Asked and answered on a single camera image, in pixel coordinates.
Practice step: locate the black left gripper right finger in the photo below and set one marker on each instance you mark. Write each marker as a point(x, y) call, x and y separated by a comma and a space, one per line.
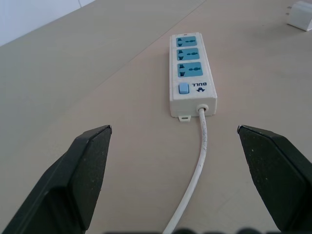
point(275, 170)

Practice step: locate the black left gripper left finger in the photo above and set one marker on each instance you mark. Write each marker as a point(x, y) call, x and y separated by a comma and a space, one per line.
point(70, 180)

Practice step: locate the white power strip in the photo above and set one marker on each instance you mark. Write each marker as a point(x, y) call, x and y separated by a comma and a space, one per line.
point(189, 73)

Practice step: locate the white plug adapter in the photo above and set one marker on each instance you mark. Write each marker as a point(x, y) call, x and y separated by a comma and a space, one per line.
point(300, 16)

